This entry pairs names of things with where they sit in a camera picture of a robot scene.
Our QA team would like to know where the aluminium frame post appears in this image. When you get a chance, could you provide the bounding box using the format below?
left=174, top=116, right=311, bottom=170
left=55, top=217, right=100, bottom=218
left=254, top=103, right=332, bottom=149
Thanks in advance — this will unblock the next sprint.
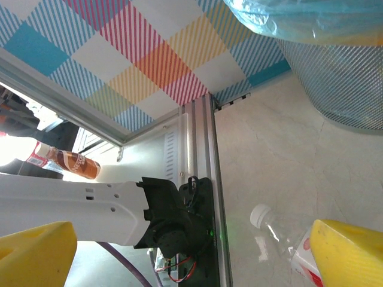
left=0, top=47, right=182, bottom=147

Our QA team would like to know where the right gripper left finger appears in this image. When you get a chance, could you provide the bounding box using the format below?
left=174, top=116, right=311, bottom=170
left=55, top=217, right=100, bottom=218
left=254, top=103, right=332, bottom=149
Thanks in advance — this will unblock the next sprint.
left=0, top=221, right=78, bottom=287

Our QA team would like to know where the red black wire pair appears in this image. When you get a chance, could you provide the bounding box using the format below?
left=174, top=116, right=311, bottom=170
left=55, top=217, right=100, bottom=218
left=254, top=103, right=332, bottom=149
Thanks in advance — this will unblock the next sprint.
left=155, top=255, right=200, bottom=283

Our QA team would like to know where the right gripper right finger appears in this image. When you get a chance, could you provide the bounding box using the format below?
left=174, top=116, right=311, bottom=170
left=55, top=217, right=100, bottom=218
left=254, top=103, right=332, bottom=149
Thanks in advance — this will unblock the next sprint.
left=309, top=219, right=383, bottom=287

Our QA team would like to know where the wide aluminium frame rail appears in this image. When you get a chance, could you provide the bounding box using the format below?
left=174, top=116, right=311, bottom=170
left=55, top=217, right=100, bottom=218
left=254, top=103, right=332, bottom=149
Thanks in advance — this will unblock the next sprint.
left=178, top=92, right=234, bottom=287

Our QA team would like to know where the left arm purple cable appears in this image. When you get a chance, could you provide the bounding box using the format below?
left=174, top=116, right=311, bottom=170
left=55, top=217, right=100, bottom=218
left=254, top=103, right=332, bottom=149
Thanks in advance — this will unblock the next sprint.
left=95, top=241, right=164, bottom=287

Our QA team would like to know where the brown coffee drink bottle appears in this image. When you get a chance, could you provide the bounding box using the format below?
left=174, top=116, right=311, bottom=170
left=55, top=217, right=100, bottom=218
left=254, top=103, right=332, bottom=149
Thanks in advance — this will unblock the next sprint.
left=25, top=140, right=102, bottom=181

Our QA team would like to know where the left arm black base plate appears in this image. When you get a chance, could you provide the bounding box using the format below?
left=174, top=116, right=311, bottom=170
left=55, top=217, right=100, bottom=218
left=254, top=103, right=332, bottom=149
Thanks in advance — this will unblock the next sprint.
left=178, top=176, right=224, bottom=287

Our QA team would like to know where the slotted grey cable duct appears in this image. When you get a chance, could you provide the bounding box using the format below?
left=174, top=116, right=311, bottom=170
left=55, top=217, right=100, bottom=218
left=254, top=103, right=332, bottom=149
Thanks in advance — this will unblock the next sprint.
left=163, top=128, right=181, bottom=182

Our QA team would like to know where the clear bottle red white label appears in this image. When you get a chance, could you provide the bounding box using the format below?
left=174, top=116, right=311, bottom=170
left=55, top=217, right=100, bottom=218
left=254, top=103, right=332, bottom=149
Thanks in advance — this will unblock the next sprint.
left=250, top=203, right=326, bottom=287

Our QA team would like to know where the metal mesh waste bin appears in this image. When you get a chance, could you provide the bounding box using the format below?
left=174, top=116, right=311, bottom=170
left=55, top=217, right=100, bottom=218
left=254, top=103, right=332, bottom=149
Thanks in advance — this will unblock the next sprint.
left=275, top=37, right=383, bottom=132

